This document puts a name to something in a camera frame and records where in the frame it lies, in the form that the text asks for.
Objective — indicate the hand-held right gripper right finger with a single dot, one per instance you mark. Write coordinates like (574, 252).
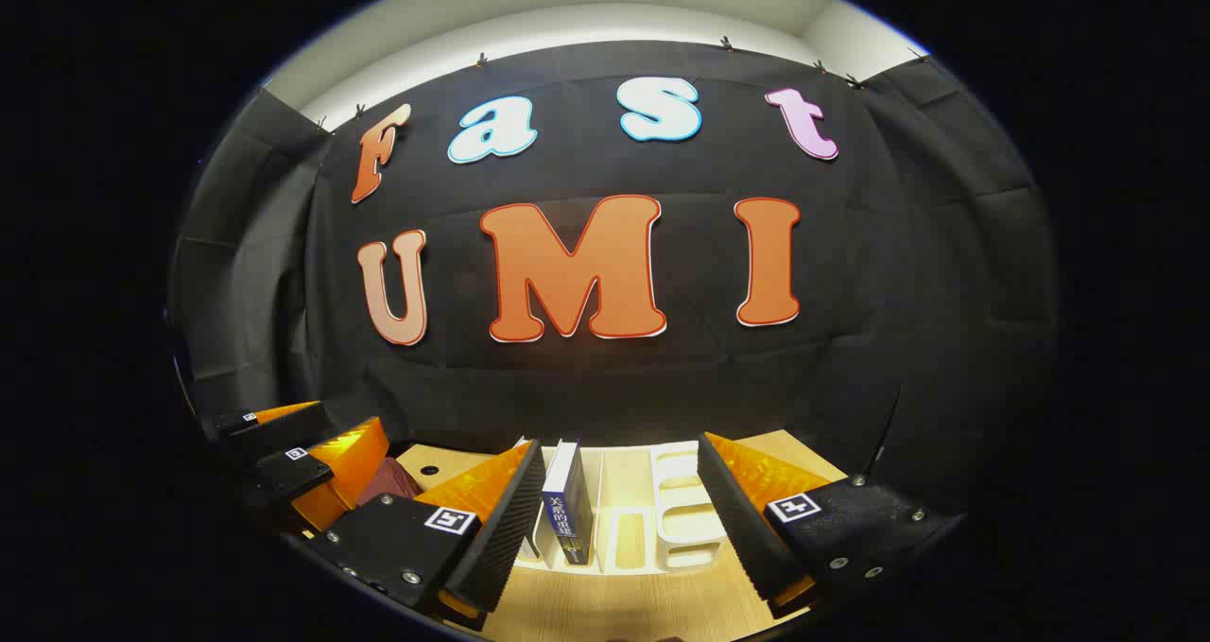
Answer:
(742, 529)

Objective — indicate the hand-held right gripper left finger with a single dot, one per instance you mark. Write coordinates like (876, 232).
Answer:
(501, 538)

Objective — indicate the blue cover book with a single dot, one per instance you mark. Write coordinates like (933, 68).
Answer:
(567, 500)

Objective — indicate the white bookshelf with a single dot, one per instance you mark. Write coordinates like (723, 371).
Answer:
(681, 519)

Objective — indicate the maroon schoolbag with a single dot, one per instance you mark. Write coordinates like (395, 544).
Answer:
(388, 481)

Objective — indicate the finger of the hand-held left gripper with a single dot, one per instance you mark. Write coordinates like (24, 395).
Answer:
(288, 477)
(274, 434)

